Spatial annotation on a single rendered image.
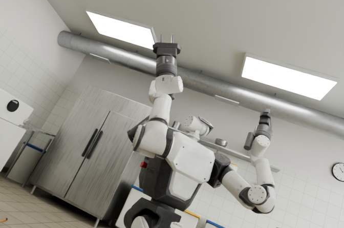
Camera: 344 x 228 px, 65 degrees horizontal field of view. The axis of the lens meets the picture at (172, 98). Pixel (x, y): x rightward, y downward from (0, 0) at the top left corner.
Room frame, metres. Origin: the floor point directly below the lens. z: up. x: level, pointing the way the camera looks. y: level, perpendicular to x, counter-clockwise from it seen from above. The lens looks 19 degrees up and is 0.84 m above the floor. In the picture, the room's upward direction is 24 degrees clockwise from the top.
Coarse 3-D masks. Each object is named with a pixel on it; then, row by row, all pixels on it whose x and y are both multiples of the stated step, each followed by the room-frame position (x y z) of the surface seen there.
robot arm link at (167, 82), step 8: (168, 64) 0.99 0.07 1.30; (160, 72) 1.00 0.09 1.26; (168, 72) 0.99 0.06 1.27; (176, 72) 1.01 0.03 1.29; (160, 80) 1.00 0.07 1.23; (168, 80) 0.98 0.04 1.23; (176, 80) 0.96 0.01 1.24; (160, 88) 1.00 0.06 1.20; (168, 88) 0.99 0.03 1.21; (176, 88) 0.97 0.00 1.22
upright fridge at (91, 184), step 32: (96, 96) 4.75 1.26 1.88; (64, 128) 4.77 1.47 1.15; (96, 128) 4.62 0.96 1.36; (128, 128) 4.48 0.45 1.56; (64, 160) 4.68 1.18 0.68; (96, 160) 4.54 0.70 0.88; (128, 160) 4.42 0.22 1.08; (32, 192) 4.87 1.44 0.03; (64, 192) 4.61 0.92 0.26; (96, 192) 4.48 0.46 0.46; (128, 192) 5.13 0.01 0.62; (96, 224) 4.53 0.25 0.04
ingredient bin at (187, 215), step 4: (176, 212) 4.39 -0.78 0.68; (180, 212) 4.37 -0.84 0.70; (184, 212) 4.36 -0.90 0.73; (188, 212) 4.31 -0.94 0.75; (192, 212) 4.66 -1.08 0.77; (184, 216) 4.35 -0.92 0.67; (188, 216) 4.34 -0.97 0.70; (192, 216) 4.33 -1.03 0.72; (196, 216) 4.28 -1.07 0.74; (200, 216) 4.56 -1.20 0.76; (180, 220) 4.36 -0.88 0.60; (184, 220) 4.35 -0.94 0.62; (188, 220) 4.33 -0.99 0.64; (192, 220) 4.32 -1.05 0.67; (196, 220) 4.31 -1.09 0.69; (172, 224) 4.38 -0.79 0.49; (176, 224) 4.37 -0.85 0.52; (180, 224) 4.35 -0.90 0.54; (184, 224) 4.34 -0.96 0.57; (188, 224) 4.33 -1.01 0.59; (192, 224) 4.31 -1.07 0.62; (196, 224) 4.32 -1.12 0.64
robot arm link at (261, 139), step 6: (252, 132) 1.28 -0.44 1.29; (258, 132) 1.26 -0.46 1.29; (264, 132) 1.25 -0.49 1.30; (246, 138) 1.28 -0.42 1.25; (252, 138) 1.27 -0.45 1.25; (258, 138) 1.21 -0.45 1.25; (264, 138) 1.21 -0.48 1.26; (270, 138) 1.26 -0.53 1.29; (246, 144) 1.25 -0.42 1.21; (252, 144) 1.27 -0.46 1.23; (258, 144) 1.21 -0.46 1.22; (264, 144) 1.19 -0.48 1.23; (252, 150) 1.27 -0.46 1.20; (258, 150) 1.23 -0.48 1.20; (264, 150) 1.22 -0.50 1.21; (258, 156) 1.27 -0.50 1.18
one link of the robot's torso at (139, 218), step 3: (138, 216) 1.26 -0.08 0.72; (141, 216) 1.25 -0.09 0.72; (135, 219) 1.26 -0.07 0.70; (138, 219) 1.24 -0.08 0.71; (141, 219) 1.22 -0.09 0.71; (144, 219) 1.22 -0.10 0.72; (135, 222) 1.25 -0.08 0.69; (138, 222) 1.23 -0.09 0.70; (141, 222) 1.21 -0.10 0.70; (144, 222) 1.20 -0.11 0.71; (132, 225) 1.26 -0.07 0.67; (135, 225) 1.24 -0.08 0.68; (138, 225) 1.22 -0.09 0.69; (141, 225) 1.20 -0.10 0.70; (144, 225) 1.19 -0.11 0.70; (147, 225) 1.19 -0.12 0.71
